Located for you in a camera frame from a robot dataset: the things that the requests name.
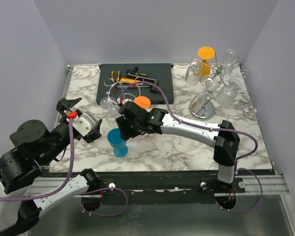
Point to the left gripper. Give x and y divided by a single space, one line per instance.
66 104

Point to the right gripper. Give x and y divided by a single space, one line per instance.
126 133

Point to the blue plastic goblet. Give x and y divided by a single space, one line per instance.
117 143

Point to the orange plastic goblet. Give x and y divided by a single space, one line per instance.
143 102

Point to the clear stemmed glass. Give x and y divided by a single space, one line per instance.
111 107

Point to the tall chrome glass rack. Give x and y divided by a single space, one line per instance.
218 72

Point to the yellow plastic goblet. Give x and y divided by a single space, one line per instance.
205 54

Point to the ribbed clear wine glass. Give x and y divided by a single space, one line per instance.
229 61

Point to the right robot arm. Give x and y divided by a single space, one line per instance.
222 137

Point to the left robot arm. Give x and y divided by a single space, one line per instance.
34 147

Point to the red blue screwdriver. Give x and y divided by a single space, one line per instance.
132 86

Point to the dark grey tray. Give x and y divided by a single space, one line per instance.
160 71

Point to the dark metal T tool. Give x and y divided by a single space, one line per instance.
135 72

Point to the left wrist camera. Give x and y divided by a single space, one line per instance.
83 123

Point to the small chrome ring rack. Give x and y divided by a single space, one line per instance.
126 93

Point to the orange handled pliers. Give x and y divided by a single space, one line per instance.
114 80

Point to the black mounting base rail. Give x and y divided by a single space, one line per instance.
188 187

